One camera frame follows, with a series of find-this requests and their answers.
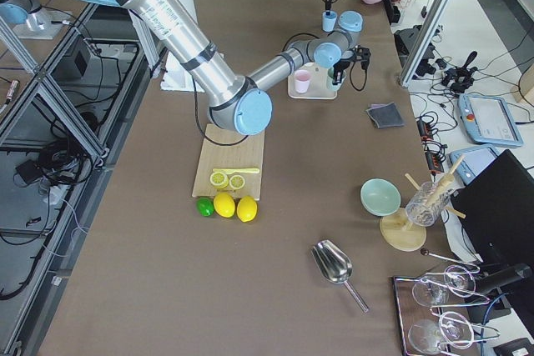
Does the light blue plastic cup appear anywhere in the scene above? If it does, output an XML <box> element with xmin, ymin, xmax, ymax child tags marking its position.
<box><xmin>322</xmin><ymin>10</ymin><xmax>337</xmax><ymax>33</ymax></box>

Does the pink plastic cup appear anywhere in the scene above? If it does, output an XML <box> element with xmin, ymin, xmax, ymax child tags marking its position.
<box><xmin>294</xmin><ymin>69</ymin><xmax>311</xmax><ymax>93</ymax></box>

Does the beige rabbit serving tray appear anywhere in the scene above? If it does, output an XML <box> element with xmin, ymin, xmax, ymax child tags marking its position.
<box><xmin>287</xmin><ymin>63</ymin><xmax>337</xmax><ymax>100</ymax></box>

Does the grey folded cloth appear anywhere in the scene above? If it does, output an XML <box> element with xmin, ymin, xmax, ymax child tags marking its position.
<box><xmin>365</xmin><ymin>103</ymin><xmax>405</xmax><ymax>129</ymax></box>

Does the blue teach pendant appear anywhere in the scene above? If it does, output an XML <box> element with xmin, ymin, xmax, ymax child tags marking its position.
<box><xmin>457</xmin><ymin>93</ymin><xmax>524</xmax><ymax>148</ymax></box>
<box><xmin>449</xmin><ymin>144</ymin><xmax>500</xmax><ymax>185</ymax></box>

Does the green plastic bowl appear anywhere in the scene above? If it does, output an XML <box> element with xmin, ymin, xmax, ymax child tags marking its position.
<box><xmin>360</xmin><ymin>178</ymin><xmax>401</xmax><ymax>217</ymax></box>

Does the wooden cutting board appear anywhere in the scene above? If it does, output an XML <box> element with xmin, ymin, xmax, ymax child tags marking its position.
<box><xmin>192</xmin><ymin>132</ymin><xmax>264</xmax><ymax>201</ymax></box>

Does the clear glass tumbler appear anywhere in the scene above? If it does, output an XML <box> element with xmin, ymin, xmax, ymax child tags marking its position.
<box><xmin>406</xmin><ymin>182</ymin><xmax>451</xmax><ymax>227</ymax></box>

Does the yellow plastic knife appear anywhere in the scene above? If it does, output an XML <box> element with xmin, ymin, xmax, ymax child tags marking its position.
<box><xmin>212</xmin><ymin>168</ymin><xmax>260</xmax><ymax>174</ymax></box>

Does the upper lemon slice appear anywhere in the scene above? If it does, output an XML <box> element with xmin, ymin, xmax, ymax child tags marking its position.
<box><xmin>229</xmin><ymin>174</ymin><xmax>246</xmax><ymax>191</ymax></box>

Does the lemon slice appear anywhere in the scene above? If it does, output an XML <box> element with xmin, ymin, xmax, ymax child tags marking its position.
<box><xmin>209</xmin><ymin>171</ymin><xmax>229</xmax><ymax>189</ymax></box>
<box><xmin>229</xmin><ymin>174</ymin><xmax>246</xmax><ymax>191</ymax></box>

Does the wooden cup stand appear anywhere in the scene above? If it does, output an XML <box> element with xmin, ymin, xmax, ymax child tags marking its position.
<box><xmin>380</xmin><ymin>156</ymin><xmax>466</xmax><ymax>252</ymax></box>

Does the lower lemon slice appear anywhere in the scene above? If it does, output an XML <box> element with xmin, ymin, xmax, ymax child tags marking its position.
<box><xmin>209</xmin><ymin>171</ymin><xmax>229</xmax><ymax>189</ymax></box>

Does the whole lemon upper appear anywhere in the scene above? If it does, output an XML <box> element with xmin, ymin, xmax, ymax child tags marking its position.
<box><xmin>237</xmin><ymin>196</ymin><xmax>258</xmax><ymax>223</ymax></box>

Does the whole lemon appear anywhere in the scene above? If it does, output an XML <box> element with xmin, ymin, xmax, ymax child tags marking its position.
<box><xmin>237</xmin><ymin>196</ymin><xmax>258</xmax><ymax>223</ymax></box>
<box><xmin>213</xmin><ymin>193</ymin><xmax>236</xmax><ymax>218</ymax></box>

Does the whole lemon lower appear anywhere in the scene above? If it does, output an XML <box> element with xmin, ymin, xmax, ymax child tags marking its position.
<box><xmin>213</xmin><ymin>193</ymin><xmax>236</xmax><ymax>218</ymax></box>

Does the metal scoop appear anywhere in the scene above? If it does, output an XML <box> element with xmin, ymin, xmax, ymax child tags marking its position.
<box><xmin>311</xmin><ymin>239</ymin><xmax>370</xmax><ymax>313</ymax></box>

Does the green lime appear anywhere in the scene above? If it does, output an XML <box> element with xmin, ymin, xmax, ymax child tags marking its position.
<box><xmin>196</xmin><ymin>198</ymin><xmax>215</xmax><ymax>218</ymax></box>

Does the upper wine glass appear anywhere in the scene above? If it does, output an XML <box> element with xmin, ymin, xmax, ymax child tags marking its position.
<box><xmin>412</xmin><ymin>264</ymin><xmax>476</xmax><ymax>307</ymax></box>

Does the wine glass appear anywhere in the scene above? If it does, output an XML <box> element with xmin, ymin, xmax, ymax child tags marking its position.
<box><xmin>412</xmin><ymin>264</ymin><xmax>476</xmax><ymax>307</ymax></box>
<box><xmin>408</xmin><ymin>312</ymin><xmax>475</xmax><ymax>355</ymax></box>

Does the lower wine glass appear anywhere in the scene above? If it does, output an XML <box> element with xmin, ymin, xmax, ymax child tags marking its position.
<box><xmin>408</xmin><ymin>312</ymin><xmax>475</xmax><ymax>355</ymax></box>

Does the aluminium frame post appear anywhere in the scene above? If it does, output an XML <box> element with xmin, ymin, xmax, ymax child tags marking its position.
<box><xmin>399</xmin><ymin>0</ymin><xmax>450</xmax><ymax>88</ymax></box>

